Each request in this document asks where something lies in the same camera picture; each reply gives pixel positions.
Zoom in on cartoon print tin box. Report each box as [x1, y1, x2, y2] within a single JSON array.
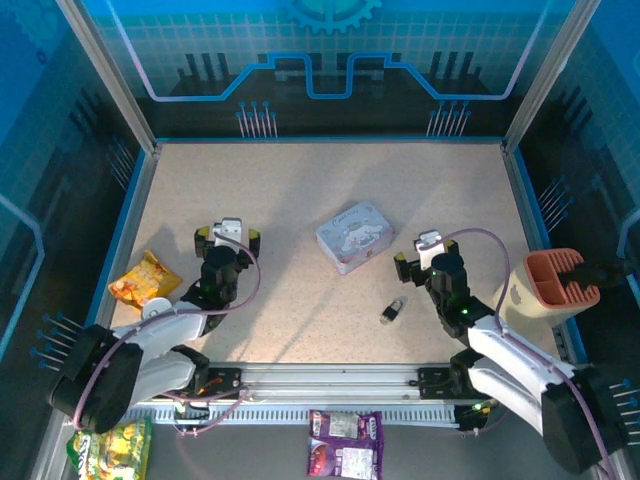
[[314, 200, 396, 276]]

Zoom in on beige holder with orange rack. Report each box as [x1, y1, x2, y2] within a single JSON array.
[[492, 246, 601, 331]]

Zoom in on orange snack bag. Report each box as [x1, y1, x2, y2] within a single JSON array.
[[107, 248, 184, 314]]

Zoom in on white round cap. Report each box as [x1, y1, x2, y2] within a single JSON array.
[[140, 297, 174, 321]]

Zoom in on black plastic object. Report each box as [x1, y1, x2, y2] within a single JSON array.
[[562, 257, 634, 299]]

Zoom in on purple snack bag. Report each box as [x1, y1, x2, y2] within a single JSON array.
[[305, 409, 385, 480]]

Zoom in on green-yellow snack bag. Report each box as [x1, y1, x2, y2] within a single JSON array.
[[67, 417, 154, 480]]

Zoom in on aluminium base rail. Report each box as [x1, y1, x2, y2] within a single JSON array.
[[207, 362, 481, 401]]

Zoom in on white slotted cable duct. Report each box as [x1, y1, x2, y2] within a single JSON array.
[[124, 402, 481, 426]]

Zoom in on aluminium frame post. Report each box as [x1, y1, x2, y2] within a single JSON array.
[[503, 0, 601, 151], [53, 0, 161, 154]]

